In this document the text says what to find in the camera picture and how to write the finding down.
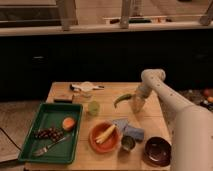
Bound bunch of dark grapes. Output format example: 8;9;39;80
34;127;63;142

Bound small metal cup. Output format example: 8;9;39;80
121;136;136;151

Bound green chili pepper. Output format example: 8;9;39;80
114;94;132;108

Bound green plastic tray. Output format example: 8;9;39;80
18;103;83;164

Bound metal fork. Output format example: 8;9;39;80
33;135;71;157

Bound dark purple bowl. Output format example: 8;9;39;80
143;137;171;167

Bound green plastic cup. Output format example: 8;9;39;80
88;101;100;116

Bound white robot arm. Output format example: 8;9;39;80
136;69;213;171

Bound orange fruit half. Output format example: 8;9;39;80
62;117;76;131

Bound blue cloth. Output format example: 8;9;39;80
112;118;144;142

